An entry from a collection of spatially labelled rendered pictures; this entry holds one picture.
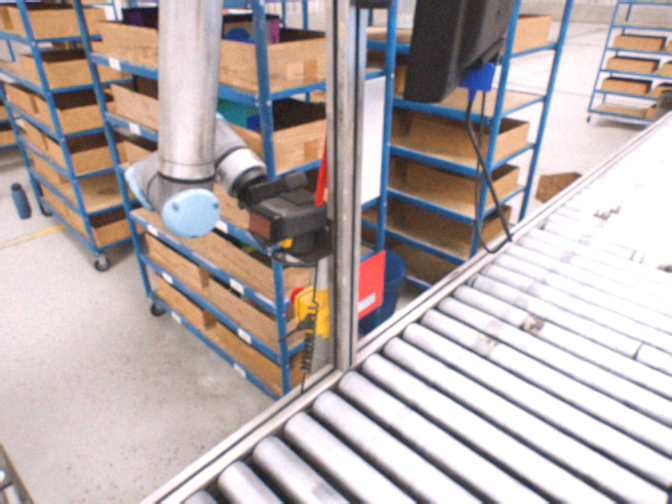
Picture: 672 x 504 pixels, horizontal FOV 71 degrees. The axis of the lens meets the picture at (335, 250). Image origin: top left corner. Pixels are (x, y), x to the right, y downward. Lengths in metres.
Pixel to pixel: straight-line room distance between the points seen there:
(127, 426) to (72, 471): 0.21
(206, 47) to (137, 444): 1.42
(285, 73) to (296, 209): 0.57
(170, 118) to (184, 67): 0.08
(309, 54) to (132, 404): 1.39
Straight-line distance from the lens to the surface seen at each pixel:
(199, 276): 1.85
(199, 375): 2.02
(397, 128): 2.20
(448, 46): 0.57
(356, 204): 0.72
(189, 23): 0.73
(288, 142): 1.25
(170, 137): 0.77
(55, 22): 2.51
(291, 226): 0.69
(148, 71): 1.57
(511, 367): 0.98
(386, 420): 0.85
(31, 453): 1.99
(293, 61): 1.22
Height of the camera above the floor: 1.38
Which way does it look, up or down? 31 degrees down
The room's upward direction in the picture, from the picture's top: straight up
